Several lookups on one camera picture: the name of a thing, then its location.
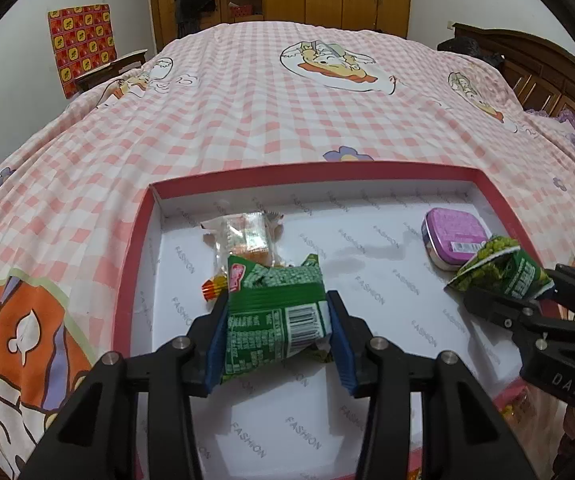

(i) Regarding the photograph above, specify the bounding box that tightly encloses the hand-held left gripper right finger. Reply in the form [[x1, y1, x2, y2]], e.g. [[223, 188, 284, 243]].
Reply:
[[327, 290, 538, 480]]

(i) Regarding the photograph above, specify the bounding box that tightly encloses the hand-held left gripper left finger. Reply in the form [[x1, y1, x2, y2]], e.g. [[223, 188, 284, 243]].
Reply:
[[20, 305, 228, 480]]

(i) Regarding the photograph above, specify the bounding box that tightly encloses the green pea snack packet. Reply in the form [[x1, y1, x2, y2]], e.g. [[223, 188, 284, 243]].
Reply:
[[445, 236, 555, 301]]

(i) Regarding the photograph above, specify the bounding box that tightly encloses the green snack packet pink label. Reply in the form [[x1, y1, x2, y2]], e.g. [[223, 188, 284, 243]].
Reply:
[[222, 254, 335, 386]]

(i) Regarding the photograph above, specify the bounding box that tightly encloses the purple tin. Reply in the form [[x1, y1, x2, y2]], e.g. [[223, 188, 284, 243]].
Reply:
[[421, 207, 492, 273]]

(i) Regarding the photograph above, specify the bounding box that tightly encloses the red-rimmed cardboard box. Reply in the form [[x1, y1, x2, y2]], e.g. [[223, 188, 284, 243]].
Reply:
[[110, 162, 563, 480]]

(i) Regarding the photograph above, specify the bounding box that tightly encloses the small striped candy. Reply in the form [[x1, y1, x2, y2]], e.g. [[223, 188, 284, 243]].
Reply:
[[202, 275, 229, 302]]

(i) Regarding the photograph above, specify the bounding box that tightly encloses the clear orange snack packet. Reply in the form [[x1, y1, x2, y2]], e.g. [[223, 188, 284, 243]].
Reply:
[[202, 211, 286, 267]]

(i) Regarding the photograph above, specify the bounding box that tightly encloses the dark wooden headboard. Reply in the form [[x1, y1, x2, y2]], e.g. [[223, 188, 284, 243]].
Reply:
[[450, 22, 575, 131]]

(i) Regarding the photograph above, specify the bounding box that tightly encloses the pink checked printed blanket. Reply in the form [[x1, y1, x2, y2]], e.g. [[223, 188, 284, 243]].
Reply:
[[0, 21, 575, 480]]

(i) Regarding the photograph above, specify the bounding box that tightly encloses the black cloth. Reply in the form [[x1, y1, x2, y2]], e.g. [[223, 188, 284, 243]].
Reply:
[[437, 35, 503, 68]]

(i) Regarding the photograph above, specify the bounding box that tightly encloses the wooden bedside table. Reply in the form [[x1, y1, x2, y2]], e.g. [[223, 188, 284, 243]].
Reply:
[[75, 49, 149, 93]]

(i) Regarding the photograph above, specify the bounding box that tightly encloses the red yellow wall cloth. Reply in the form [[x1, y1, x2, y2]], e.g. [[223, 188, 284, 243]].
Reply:
[[48, 4, 117, 100]]

